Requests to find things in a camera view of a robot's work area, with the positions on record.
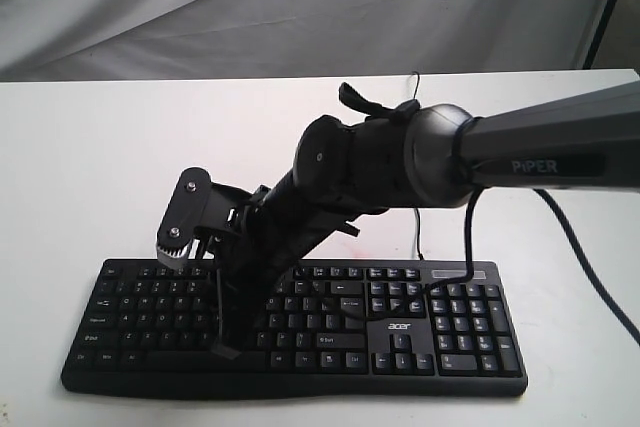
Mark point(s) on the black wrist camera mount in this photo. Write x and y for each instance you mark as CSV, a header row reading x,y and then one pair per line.
x,y
199,210

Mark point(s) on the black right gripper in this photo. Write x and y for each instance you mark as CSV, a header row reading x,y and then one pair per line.
x,y
276,228

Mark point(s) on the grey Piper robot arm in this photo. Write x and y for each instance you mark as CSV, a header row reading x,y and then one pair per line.
x,y
412,156

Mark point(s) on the grey backdrop cloth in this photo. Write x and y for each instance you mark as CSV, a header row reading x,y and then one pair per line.
x,y
60,40

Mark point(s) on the black acer keyboard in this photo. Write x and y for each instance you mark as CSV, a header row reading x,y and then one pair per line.
x,y
331,327

